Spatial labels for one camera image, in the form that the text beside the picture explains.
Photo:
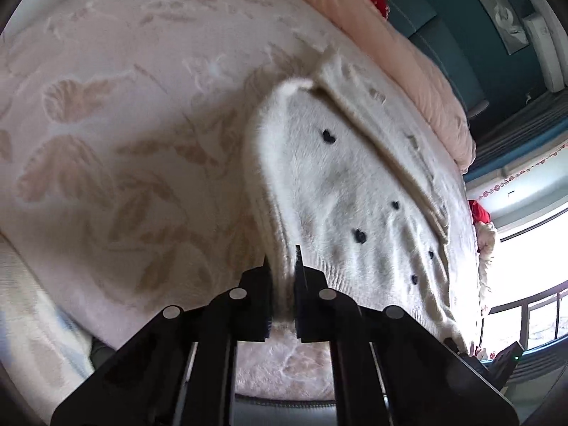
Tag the cream crumpled cloth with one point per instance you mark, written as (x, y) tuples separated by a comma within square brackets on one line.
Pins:
[(486, 248)]

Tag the grey bed frame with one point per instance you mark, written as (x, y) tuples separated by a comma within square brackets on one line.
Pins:
[(284, 412)]

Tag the cream knit sweater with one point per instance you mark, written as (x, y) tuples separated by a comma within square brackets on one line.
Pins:
[(337, 186)]

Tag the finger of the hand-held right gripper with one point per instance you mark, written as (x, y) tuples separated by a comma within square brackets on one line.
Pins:
[(452, 347)]

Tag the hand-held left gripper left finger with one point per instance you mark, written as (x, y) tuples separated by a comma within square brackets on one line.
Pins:
[(257, 310)]

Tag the red cloth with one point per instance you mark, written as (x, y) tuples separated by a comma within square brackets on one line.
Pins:
[(478, 213)]

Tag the peach duvet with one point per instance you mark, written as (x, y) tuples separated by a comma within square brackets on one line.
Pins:
[(399, 53)]

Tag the grey curtain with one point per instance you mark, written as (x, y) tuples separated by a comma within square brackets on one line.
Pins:
[(523, 128)]

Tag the pink butterfly blanket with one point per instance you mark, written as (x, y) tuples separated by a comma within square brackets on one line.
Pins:
[(111, 120)]

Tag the grey floral wall picture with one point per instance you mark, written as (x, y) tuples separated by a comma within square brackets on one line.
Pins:
[(501, 13)]

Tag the dark window railing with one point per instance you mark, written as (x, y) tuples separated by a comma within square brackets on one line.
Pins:
[(525, 324)]

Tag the teal padded headboard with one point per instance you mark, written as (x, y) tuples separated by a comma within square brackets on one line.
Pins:
[(426, 22)]

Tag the white air conditioner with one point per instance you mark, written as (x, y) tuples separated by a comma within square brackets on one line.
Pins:
[(543, 49)]

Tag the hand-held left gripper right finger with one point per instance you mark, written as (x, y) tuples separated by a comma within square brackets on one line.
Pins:
[(310, 315)]

